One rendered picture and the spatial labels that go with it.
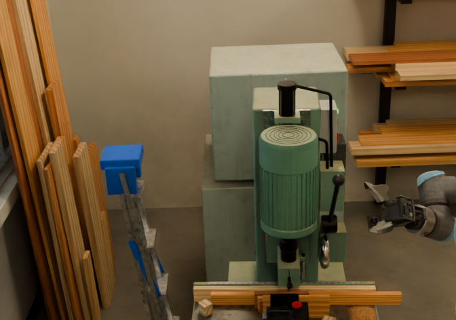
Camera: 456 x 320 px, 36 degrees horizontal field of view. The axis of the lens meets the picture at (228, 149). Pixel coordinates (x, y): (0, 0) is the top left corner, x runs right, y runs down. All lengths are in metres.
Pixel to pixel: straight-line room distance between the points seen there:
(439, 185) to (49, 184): 1.76
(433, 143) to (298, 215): 2.32
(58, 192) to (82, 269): 0.46
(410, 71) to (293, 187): 2.14
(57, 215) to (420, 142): 2.17
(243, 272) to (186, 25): 2.09
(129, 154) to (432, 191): 1.22
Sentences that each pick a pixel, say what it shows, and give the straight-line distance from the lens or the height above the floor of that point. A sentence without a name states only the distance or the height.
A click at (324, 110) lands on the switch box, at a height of 1.48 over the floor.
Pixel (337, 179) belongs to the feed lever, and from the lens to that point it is 2.01.
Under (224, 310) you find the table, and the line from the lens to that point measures 2.34.
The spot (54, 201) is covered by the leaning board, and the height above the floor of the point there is 0.82.
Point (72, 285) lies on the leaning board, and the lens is 3.55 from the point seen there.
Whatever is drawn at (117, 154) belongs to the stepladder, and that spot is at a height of 1.16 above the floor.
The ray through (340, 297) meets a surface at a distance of 2.36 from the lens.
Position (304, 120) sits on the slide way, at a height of 1.49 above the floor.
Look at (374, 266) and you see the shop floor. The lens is 4.23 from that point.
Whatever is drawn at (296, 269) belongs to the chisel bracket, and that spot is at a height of 1.07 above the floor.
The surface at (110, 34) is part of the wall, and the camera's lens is 4.45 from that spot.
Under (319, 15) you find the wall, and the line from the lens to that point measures 4.40.
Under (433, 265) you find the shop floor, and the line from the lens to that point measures 4.29.
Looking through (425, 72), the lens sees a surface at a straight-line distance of 4.07.
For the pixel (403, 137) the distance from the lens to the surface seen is 4.33.
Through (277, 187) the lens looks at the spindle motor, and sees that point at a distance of 2.06.
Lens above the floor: 2.31
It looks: 24 degrees down
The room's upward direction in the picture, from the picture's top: 2 degrees counter-clockwise
